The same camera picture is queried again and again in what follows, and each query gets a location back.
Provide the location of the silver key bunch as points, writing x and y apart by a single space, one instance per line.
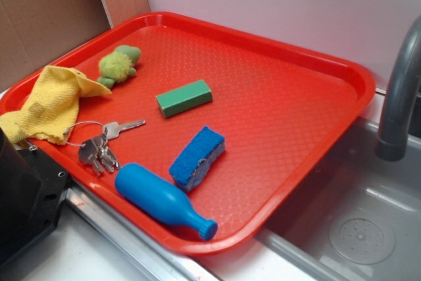
95 152

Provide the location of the blue plastic bottle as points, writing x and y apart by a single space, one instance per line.
161 200

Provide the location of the brown cardboard panel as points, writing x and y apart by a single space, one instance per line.
34 33

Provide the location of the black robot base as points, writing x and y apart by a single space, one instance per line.
32 192

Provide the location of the green rectangular block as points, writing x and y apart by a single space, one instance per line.
184 98

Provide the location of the blue sponge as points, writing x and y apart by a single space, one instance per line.
193 163

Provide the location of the grey plastic sink basin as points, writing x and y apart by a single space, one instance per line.
354 217

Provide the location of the yellow cloth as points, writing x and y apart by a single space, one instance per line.
52 105

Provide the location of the grey sink faucet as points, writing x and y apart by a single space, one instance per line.
400 117

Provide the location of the red plastic tray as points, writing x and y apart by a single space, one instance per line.
279 107

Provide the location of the green plush turtle toy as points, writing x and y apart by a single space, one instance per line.
118 66

